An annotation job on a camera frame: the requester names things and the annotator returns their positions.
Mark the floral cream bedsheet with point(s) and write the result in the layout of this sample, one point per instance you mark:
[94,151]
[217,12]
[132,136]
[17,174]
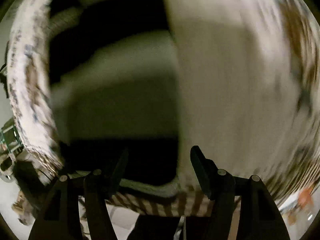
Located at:
[248,96]

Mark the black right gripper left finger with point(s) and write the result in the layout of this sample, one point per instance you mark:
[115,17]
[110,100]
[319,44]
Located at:
[59,217]

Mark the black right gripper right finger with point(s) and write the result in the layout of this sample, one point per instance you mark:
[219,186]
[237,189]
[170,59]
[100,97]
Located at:
[260,217]

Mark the grey black garment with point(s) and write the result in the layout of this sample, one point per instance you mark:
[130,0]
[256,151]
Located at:
[113,78]

